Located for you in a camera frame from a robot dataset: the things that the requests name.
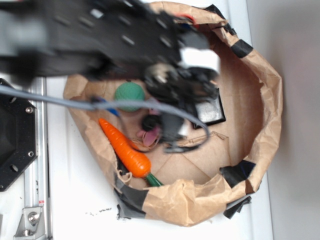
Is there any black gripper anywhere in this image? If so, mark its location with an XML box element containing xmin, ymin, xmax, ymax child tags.
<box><xmin>142</xmin><ymin>10</ymin><xmax>220</xmax><ymax>153</ymax></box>

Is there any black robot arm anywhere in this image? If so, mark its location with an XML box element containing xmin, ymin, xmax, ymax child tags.
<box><xmin>0</xmin><ymin>0</ymin><xmax>219</xmax><ymax>153</ymax></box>

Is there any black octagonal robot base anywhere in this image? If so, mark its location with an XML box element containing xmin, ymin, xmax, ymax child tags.
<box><xmin>0</xmin><ymin>93</ymin><xmax>37</xmax><ymax>192</ymax></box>

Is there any black box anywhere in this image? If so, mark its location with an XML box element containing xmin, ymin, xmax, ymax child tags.
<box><xmin>194</xmin><ymin>89</ymin><xmax>226</xmax><ymax>126</ymax></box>

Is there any pink plush bunny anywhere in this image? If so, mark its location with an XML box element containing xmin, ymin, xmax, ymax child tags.
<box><xmin>135</xmin><ymin>108</ymin><xmax>161</xmax><ymax>147</ymax></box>

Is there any green ball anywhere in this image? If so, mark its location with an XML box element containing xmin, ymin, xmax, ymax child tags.
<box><xmin>114</xmin><ymin>82</ymin><xmax>145</xmax><ymax>101</ymax></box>

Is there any orange toy carrot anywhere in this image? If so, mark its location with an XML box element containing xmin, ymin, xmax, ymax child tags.
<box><xmin>98</xmin><ymin>118</ymin><xmax>163</xmax><ymax>187</ymax></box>

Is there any brown paper bag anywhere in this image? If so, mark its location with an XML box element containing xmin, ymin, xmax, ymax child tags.
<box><xmin>69</xmin><ymin>1</ymin><xmax>283</xmax><ymax>227</ymax></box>

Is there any grey cable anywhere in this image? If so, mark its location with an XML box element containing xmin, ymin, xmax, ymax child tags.
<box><xmin>0</xmin><ymin>84</ymin><xmax>211</xmax><ymax>153</ymax></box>

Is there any aluminium rail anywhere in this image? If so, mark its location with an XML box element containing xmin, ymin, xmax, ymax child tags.
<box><xmin>12</xmin><ymin>76</ymin><xmax>53</xmax><ymax>240</ymax></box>

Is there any metal corner bracket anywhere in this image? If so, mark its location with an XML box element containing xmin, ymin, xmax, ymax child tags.
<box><xmin>13</xmin><ymin>206</ymin><xmax>48</xmax><ymax>240</ymax></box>

